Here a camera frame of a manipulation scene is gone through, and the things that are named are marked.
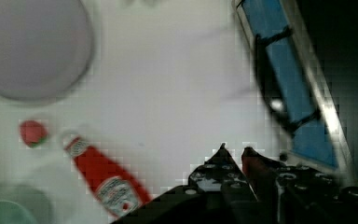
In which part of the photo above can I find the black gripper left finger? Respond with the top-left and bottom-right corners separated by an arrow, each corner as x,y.
188,143 -> 258,224

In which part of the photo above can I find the red ketchup bottle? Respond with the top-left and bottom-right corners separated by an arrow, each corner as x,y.
62,134 -> 151,218

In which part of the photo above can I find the green perforated colander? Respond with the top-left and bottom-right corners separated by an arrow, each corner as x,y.
0,183 -> 57,224

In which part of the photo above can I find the lilac round plate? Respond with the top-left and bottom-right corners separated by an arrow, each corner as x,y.
0,0 -> 94,101

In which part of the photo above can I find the black toaster oven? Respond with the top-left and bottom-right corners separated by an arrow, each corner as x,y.
231,0 -> 358,188

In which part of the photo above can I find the red strawberry toy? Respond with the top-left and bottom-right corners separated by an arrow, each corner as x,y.
20,120 -> 48,148

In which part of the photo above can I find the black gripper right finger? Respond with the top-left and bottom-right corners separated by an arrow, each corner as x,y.
241,146 -> 339,224

